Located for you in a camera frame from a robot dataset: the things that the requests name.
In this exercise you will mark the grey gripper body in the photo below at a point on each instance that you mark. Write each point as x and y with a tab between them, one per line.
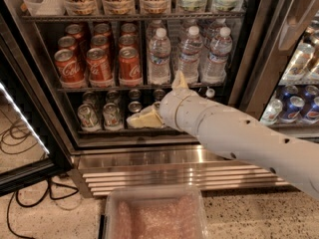
169	108

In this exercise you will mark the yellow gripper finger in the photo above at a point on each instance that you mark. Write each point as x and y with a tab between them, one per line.
147	117
179	81

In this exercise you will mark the water bottle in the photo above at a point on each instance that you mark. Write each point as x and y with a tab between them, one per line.
213	71
158	58
188	54

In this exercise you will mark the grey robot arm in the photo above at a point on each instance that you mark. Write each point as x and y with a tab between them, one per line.
231	133

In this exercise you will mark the right brown tea bottle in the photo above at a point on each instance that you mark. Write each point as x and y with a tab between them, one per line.
210	94

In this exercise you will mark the stainless steel fridge base grille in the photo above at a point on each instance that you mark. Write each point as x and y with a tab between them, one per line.
98	172

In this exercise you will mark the right fridge glass door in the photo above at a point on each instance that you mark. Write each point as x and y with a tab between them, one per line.
270	34

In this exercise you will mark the open fridge glass door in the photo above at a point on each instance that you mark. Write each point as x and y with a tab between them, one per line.
44	158

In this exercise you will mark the empty clear shelf tray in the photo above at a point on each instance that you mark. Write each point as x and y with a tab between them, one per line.
45	7

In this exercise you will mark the front right blue pepsi can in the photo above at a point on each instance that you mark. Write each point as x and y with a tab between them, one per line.
156	105

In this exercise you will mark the blue pepsi can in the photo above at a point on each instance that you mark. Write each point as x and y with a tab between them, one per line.
134	107
156	105

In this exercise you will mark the front left blue pepsi can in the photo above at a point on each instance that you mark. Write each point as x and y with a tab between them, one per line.
134	107

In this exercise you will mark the green soda can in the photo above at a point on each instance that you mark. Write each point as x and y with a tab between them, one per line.
112	117
88	118

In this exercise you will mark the front right cola can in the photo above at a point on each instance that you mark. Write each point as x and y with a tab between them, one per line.
130	69

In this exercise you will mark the cola can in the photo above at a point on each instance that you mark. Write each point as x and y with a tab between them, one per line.
130	69
71	74
100	41
128	41
76	31
70	43
129	29
99	67
103	29

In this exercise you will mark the front left green soda can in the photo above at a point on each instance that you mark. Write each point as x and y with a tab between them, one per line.
88	118

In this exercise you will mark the front middle cola can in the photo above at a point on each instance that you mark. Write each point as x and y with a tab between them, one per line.
99	67

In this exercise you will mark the middle right cola can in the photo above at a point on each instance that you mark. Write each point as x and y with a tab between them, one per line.
128	41

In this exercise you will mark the back right cola can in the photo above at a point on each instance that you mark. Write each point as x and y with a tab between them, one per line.
129	29

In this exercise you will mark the middle centre cola can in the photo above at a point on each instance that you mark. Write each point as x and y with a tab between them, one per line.
100	41

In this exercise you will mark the front left cola can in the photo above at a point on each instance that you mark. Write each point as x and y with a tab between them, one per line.
71	74

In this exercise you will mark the back centre cola can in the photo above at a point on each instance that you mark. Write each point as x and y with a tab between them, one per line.
103	29

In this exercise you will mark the clear plastic storage bin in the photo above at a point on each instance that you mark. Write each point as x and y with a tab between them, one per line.
155	212

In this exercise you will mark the middle left cola can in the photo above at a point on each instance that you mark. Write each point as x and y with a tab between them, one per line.
70	43

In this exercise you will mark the back left cola can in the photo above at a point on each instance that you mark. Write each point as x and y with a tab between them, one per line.
76	31

